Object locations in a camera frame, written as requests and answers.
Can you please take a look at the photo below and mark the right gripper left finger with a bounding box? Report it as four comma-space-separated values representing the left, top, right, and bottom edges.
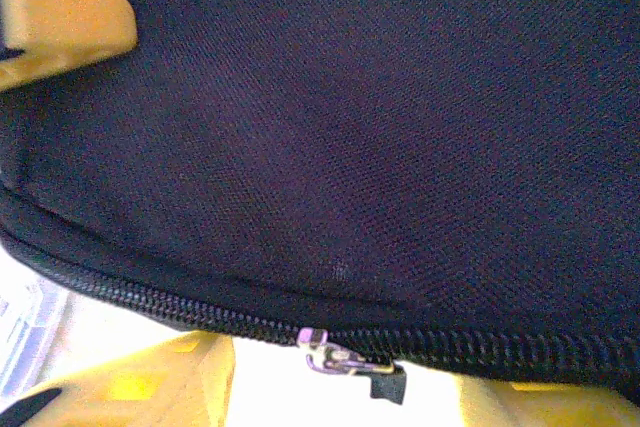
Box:
29, 331, 237, 427

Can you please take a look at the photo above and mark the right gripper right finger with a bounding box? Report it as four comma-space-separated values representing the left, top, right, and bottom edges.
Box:
449, 375, 640, 427

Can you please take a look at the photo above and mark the black student backpack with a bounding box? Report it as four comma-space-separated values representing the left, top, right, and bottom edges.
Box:
0, 0, 640, 406

